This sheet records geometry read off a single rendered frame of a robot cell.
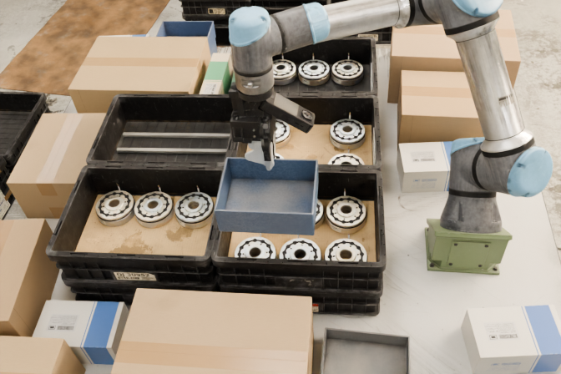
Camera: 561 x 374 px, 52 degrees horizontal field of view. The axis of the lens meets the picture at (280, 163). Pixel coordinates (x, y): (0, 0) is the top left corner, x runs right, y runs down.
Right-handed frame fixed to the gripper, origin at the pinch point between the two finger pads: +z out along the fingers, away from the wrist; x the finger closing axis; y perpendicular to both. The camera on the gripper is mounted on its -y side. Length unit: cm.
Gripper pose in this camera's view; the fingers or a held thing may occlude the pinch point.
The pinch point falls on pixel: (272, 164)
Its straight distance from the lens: 125.6
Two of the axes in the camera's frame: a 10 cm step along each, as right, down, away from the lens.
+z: 0.6, 7.6, 6.5
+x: -1.4, 6.5, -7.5
